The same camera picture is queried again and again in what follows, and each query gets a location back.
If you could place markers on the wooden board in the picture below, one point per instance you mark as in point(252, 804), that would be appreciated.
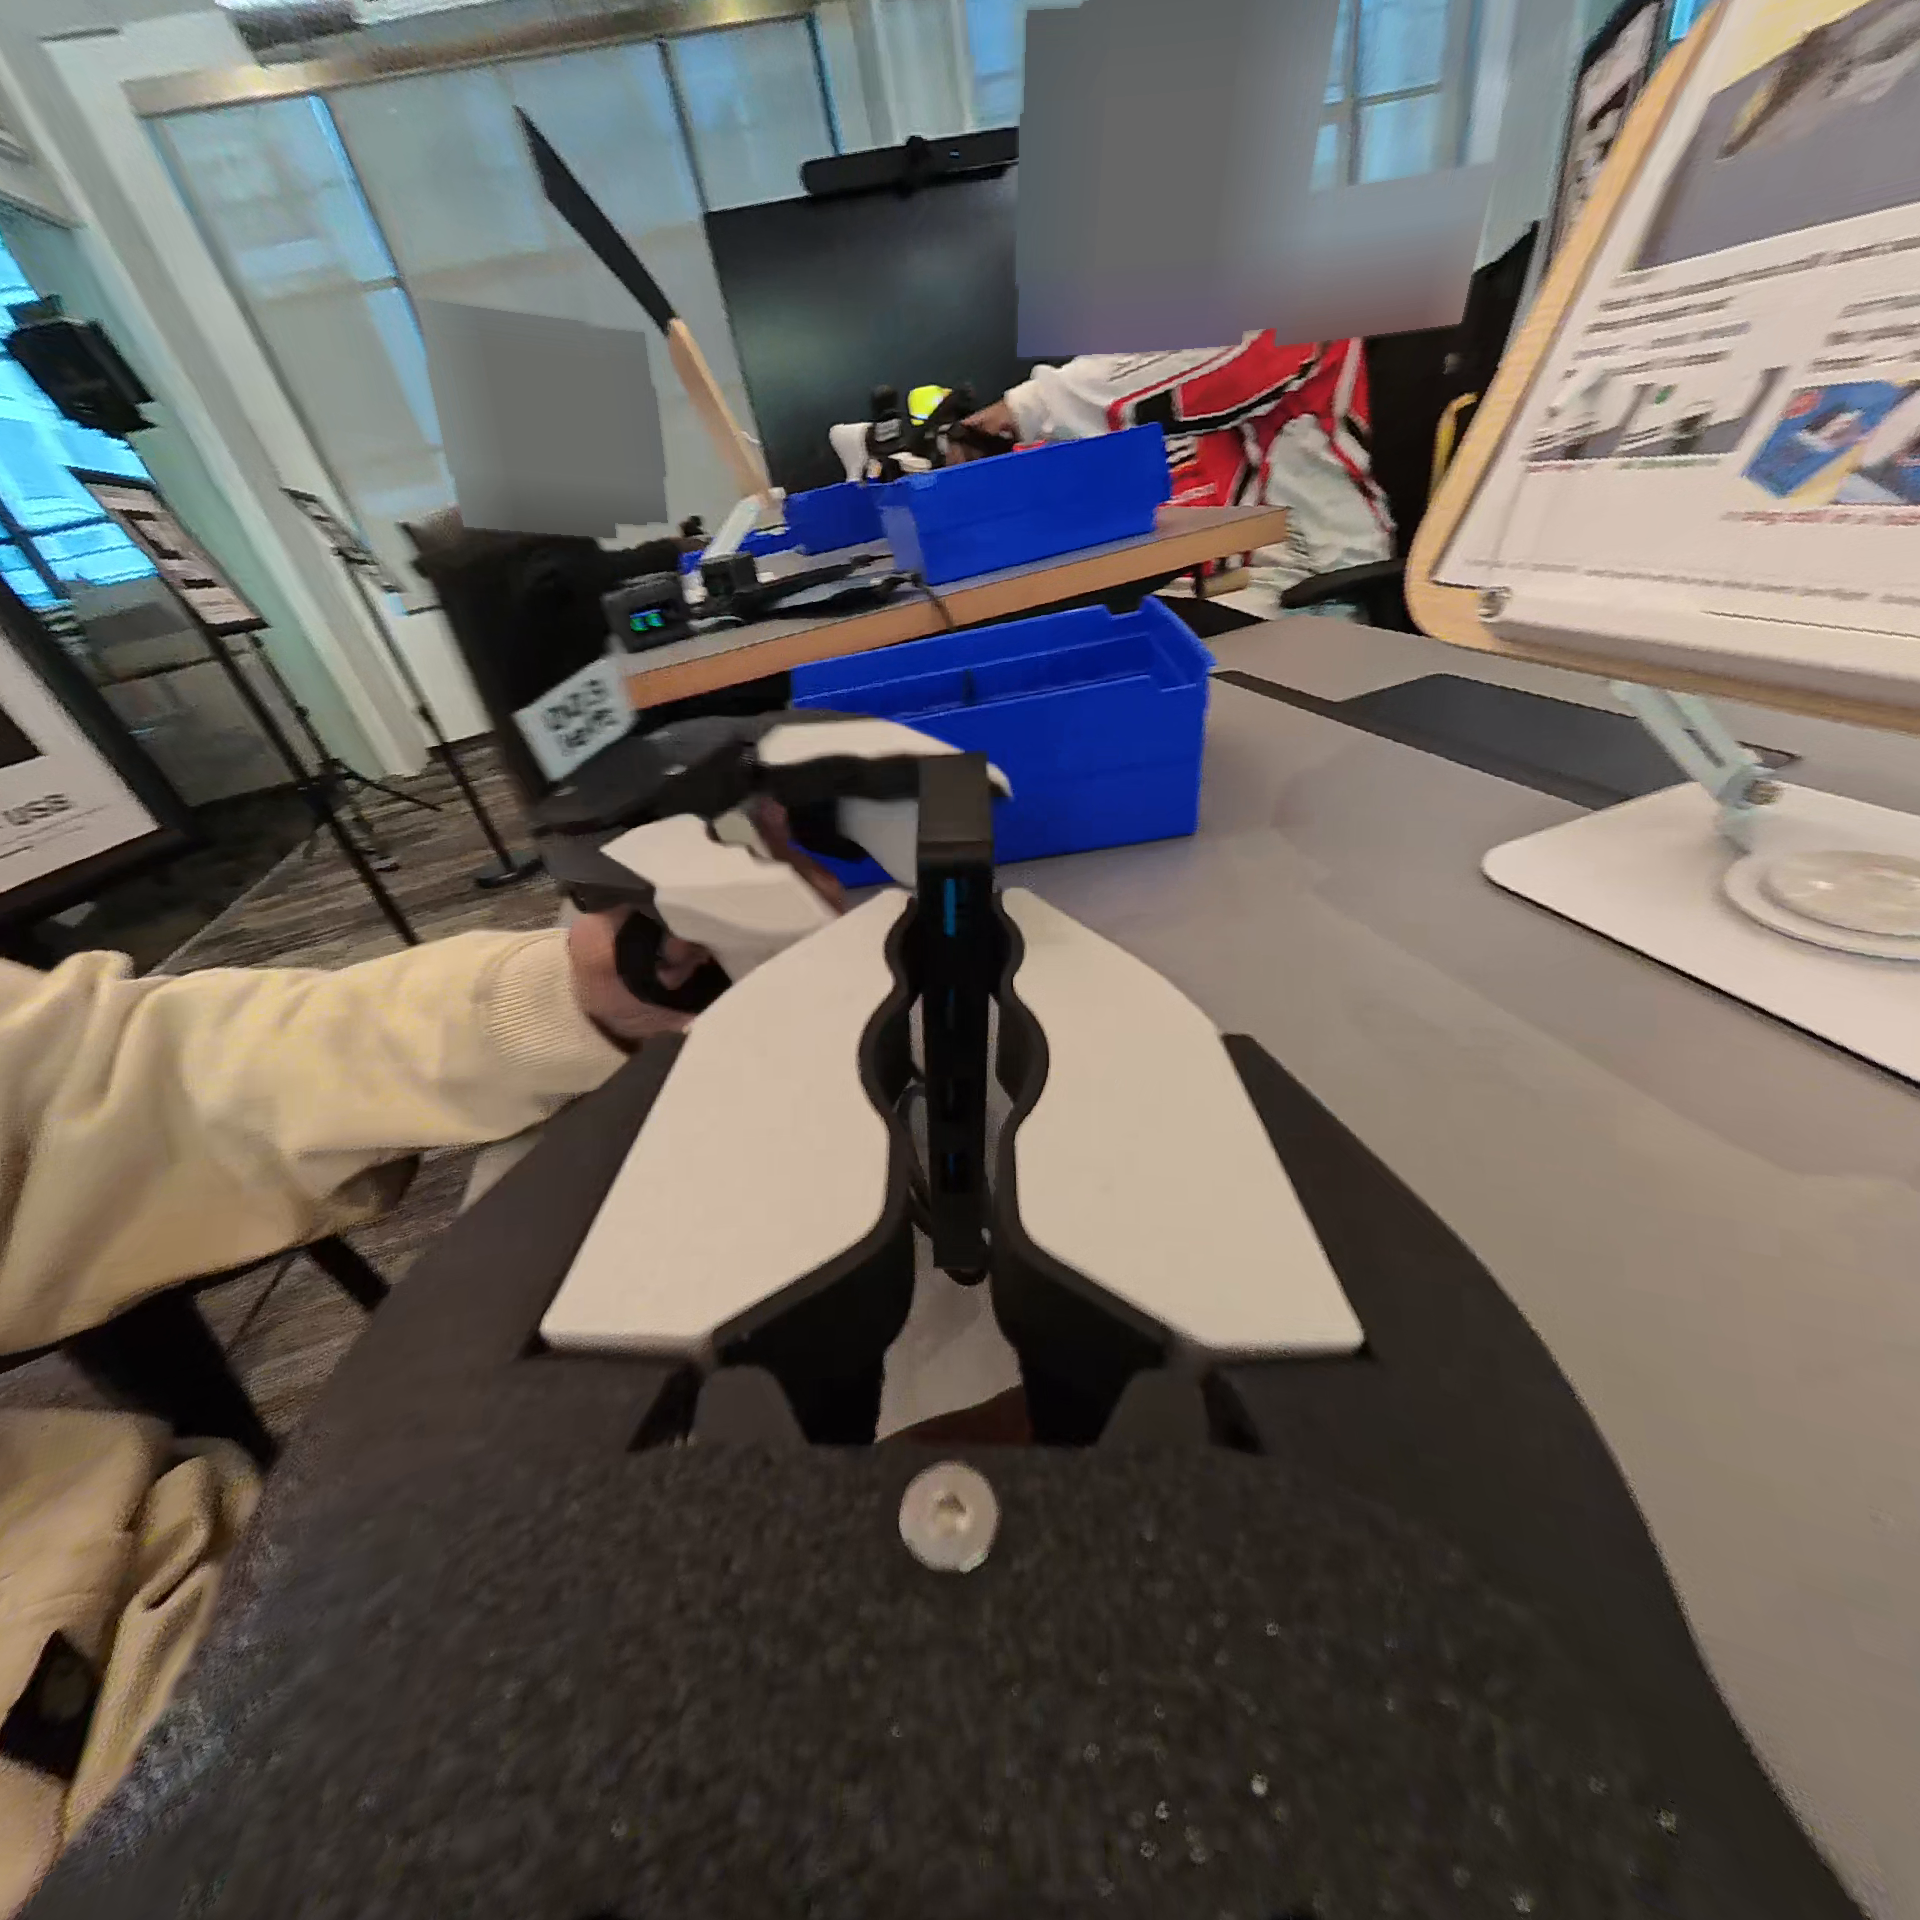
point(1048, 578)

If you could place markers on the black wall screen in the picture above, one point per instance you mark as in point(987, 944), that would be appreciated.
point(853, 330)

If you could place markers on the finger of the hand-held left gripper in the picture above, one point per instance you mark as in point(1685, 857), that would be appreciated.
point(853, 738)
point(885, 841)

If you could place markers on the stack of blue bins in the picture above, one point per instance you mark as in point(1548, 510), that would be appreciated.
point(1034, 503)

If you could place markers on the blue plastic bin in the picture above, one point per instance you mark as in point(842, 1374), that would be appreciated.
point(1080, 750)

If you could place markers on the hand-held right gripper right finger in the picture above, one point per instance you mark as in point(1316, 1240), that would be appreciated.
point(1170, 1185)

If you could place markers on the dark flat device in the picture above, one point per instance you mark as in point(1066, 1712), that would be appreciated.
point(795, 586)

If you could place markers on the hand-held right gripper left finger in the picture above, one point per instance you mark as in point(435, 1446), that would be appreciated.
point(735, 1185)

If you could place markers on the black usb hub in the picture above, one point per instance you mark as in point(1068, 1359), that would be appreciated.
point(951, 841)

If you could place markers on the red white jacket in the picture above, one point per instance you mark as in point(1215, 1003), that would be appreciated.
point(1291, 436)

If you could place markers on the person's left hand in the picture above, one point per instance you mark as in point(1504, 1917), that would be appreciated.
point(607, 989)

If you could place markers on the person's left forearm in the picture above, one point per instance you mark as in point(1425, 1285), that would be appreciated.
point(269, 1095)

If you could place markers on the black framed marker sign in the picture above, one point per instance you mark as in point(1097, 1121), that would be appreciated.
point(61, 795)
point(345, 539)
point(181, 555)

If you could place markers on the black speaker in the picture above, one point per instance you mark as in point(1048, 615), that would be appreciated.
point(75, 377)

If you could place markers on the wooden document stand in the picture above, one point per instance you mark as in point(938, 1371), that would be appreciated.
point(1620, 869)

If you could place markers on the beige hoodie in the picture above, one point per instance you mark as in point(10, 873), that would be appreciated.
point(104, 1561)

